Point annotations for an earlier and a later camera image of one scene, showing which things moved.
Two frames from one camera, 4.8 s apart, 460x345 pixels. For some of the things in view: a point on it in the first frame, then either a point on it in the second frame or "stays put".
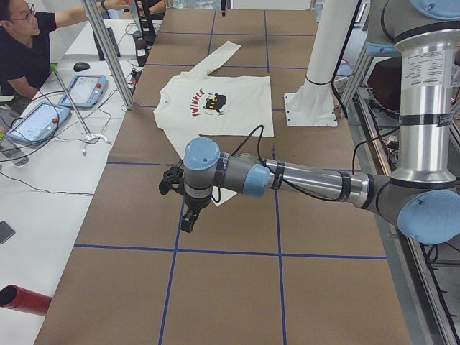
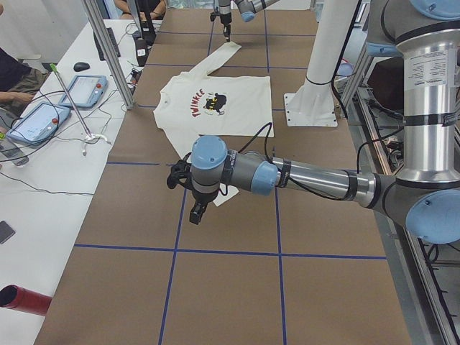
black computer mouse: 80,66 stays put
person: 25,54 → 19,84
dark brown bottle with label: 141,50 stays put
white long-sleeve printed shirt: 233,111 stays put
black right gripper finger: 223,6 → 226,29
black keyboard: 100,52 stays put
